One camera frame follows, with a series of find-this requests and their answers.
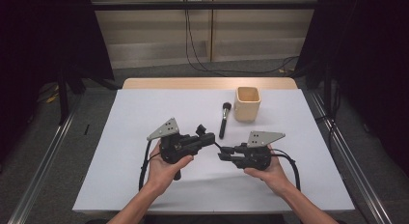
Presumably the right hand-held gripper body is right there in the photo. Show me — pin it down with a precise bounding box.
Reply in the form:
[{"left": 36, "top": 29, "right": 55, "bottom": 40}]
[{"left": 234, "top": 130, "right": 286, "bottom": 171}]

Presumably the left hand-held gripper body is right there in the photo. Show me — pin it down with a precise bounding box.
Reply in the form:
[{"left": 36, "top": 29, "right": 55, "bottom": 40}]
[{"left": 147, "top": 117, "right": 203, "bottom": 164}]

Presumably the black makeup brush silver ferrule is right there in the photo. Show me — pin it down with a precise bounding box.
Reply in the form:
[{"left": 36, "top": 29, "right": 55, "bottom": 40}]
[{"left": 218, "top": 101, "right": 232, "bottom": 140}]

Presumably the beige square cup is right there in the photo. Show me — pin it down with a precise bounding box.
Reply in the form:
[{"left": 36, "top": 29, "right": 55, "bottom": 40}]
[{"left": 232, "top": 86, "right": 262, "bottom": 123}]

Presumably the person's right hand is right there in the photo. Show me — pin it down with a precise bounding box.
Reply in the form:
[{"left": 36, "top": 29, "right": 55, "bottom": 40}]
[{"left": 243, "top": 146, "right": 292, "bottom": 196}]

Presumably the person's left hand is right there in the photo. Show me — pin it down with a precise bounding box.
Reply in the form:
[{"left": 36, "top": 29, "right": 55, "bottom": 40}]
[{"left": 146, "top": 141, "right": 195, "bottom": 194}]

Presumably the white table sheet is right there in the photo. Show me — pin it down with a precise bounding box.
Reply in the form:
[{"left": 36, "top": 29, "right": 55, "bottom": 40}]
[{"left": 71, "top": 88, "right": 356, "bottom": 214}]

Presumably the black metal stand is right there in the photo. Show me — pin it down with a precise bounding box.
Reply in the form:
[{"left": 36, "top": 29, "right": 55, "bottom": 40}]
[{"left": 57, "top": 68, "right": 86, "bottom": 126}]

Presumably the black horizontal bar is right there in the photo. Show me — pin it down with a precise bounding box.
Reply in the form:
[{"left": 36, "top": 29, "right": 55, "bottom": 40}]
[{"left": 91, "top": 1, "right": 317, "bottom": 11}]

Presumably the black curtain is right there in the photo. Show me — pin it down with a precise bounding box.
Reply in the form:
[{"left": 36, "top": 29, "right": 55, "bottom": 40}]
[
  {"left": 293, "top": 0, "right": 409, "bottom": 177},
  {"left": 0, "top": 0, "right": 115, "bottom": 164}
]

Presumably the right hand-held gripper cable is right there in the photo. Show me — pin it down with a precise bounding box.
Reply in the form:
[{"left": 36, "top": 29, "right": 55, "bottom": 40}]
[{"left": 269, "top": 148, "right": 302, "bottom": 191}]

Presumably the hand-held gripper cable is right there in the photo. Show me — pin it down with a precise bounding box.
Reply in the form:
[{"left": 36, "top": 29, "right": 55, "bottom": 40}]
[
  {"left": 269, "top": 148, "right": 302, "bottom": 191},
  {"left": 138, "top": 140, "right": 162, "bottom": 191}
]

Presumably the left hand-held gripper cable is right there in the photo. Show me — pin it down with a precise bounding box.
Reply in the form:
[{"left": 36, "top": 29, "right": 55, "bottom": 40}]
[{"left": 138, "top": 140, "right": 162, "bottom": 191}]

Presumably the black wall cable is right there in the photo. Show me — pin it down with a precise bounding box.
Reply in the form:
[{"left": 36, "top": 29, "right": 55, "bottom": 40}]
[{"left": 183, "top": 0, "right": 300, "bottom": 75}]

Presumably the aluminium rail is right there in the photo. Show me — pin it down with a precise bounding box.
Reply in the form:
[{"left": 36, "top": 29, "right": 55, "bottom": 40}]
[
  {"left": 8, "top": 98, "right": 81, "bottom": 224},
  {"left": 310, "top": 90, "right": 394, "bottom": 224}
]

